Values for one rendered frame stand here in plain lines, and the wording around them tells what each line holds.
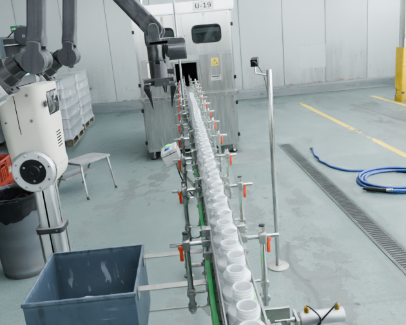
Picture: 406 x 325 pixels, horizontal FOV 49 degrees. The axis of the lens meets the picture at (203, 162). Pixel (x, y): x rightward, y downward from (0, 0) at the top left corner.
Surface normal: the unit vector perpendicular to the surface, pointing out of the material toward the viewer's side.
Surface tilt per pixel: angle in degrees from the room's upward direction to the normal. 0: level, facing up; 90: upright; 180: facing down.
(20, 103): 90
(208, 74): 90
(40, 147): 101
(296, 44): 90
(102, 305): 90
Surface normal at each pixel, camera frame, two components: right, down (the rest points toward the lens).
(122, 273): 0.05, 0.26
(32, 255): 0.60, 0.22
